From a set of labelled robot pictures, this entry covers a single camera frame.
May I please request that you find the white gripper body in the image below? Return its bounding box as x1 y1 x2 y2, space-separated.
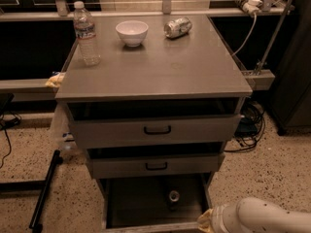
212 205 240 233

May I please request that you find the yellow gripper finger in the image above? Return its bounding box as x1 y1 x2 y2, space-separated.
197 209 215 233

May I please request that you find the redbull can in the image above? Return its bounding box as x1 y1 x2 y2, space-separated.
168 190 180 211

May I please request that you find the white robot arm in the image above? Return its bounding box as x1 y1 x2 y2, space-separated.
197 197 311 233

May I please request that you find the bottom grey open drawer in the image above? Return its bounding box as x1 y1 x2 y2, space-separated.
102 174 211 233

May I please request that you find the middle grey drawer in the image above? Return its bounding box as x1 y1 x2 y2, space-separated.
87 153 225 179

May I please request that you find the grey metal drawer cabinet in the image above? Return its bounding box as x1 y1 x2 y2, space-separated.
54 14 254 233

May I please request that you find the top grey drawer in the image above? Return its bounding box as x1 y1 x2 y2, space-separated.
69 115 241 149

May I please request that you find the crushed silver soda can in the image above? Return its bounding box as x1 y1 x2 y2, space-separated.
164 17 192 39

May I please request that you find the black metal stand leg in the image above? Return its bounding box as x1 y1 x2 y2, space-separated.
0 150 63 233

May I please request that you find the clear plastic bag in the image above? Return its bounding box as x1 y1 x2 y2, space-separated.
50 105 83 155

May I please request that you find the white ceramic bowl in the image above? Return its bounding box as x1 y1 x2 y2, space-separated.
116 20 149 47

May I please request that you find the clear plastic water bottle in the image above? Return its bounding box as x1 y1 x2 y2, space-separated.
73 1 100 66

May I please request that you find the white power strip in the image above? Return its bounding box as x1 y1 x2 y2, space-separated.
233 0 262 17

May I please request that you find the black cable bundle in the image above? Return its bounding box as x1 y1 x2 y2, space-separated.
224 101 266 153

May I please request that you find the grey metal rail frame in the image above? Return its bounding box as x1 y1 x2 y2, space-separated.
0 0 300 103

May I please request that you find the white power cable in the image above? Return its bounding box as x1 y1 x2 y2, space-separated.
230 13 259 57

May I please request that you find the black floor cable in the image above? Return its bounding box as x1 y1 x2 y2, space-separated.
0 110 23 170

